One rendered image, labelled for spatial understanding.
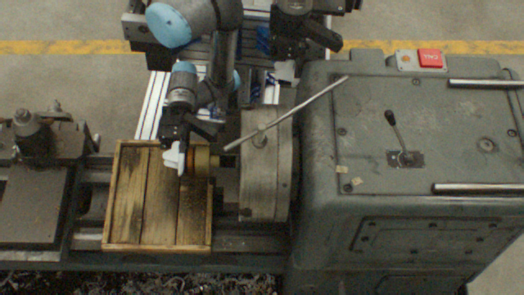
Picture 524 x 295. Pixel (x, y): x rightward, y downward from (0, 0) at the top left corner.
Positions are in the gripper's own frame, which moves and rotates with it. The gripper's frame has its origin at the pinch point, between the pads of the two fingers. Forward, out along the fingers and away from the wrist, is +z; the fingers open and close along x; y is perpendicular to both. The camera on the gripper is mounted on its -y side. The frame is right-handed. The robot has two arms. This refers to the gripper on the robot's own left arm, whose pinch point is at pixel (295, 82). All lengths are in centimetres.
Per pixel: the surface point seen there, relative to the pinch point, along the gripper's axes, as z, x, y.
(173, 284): 78, 5, 33
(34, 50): 99, -154, 124
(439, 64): 3.6, -14.4, -39.0
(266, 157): 14.7, 10.6, 6.6
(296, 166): 19.8, 8.4, -1.3
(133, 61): 101, -148, 70
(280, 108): 11.5, -4.2, 2.8
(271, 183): 19.7, 14.5, 5.2
